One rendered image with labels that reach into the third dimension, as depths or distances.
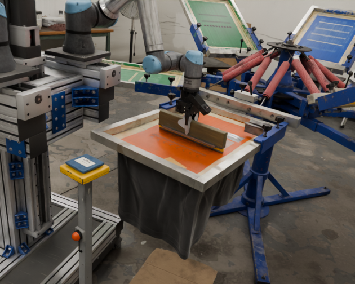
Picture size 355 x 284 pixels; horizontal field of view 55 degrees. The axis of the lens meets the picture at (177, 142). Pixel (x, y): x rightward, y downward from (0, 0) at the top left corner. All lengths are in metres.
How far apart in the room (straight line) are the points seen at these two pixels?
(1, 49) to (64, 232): 1.20
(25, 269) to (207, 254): 1.11
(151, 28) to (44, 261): 1.31
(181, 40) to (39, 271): 5.63
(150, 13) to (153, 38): 0.09
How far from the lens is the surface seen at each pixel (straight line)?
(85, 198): 1.36
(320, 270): 2.58
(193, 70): 1.46
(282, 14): 6.00
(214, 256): 2.40
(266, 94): 2.14
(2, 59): 1.34
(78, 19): 1.69
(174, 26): 7.02
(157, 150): 1.45
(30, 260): 2.05
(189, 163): 1.38
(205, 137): 1.51
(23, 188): 1.85
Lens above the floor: 1.60
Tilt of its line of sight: 25 degrees down
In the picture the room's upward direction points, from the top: 7 degrees clockwise
